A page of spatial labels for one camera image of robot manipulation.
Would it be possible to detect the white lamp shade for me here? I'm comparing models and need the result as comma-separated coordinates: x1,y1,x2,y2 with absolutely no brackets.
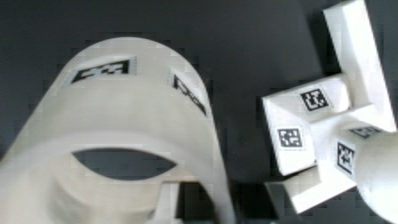
0,37,236,224

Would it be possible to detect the white lamp base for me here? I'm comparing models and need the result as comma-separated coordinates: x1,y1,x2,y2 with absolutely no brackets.
259,73,384,215

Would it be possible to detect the white lamp bulb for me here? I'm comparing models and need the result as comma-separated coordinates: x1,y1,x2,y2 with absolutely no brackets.
336,126,398,224

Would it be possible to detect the white U-shaped frame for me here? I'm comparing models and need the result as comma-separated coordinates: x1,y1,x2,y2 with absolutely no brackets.
323,0,398,132

